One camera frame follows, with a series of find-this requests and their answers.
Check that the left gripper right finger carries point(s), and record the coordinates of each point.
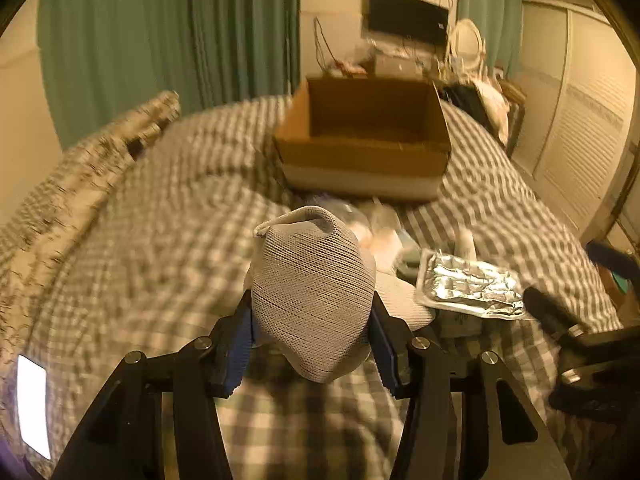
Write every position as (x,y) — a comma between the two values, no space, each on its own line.
(467,418)

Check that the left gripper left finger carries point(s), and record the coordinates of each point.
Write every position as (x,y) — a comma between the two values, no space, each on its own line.
(120,435)

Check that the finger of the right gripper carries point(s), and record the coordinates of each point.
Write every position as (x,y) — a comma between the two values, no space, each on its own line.
(555,320)
(618,262)

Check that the silver foil blister pack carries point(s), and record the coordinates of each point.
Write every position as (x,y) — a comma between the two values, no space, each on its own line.
(450,283)

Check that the white plush toy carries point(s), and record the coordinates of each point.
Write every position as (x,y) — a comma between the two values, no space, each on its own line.
(383,245)

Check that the grey knitted sock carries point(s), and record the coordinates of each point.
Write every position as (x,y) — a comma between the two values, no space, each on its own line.
(311,288)

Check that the clear plastic water bottle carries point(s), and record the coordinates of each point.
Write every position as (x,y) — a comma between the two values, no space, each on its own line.
(349,214)

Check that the grey checkered bed duvet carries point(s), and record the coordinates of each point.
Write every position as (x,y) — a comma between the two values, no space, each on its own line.
(166,255)

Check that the white louvered wardrobe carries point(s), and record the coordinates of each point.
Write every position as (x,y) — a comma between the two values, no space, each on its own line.
(580,87)

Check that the white coat on chair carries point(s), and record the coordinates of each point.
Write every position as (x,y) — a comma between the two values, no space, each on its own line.
(496,107)

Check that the floral patterned folded blanket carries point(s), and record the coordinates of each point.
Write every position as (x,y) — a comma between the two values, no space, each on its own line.
(58,212)

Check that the black jacket on chair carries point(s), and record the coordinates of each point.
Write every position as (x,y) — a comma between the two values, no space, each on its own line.
(467,99)

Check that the brown cardboard box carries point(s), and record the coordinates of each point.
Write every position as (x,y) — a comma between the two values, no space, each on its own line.
(365,137)

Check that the white oval vanity mirror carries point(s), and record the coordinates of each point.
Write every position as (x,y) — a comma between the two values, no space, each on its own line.
(466,47)

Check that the small green curtain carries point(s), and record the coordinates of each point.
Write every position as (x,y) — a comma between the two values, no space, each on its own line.
(499,23)

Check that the silver mini fridge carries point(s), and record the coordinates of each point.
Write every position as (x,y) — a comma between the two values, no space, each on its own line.
(394,67)

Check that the large green curtain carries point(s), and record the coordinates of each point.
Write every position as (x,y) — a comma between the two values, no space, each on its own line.
(101,58)

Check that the black wall television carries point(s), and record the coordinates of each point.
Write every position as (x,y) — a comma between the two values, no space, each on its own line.
(411,19)

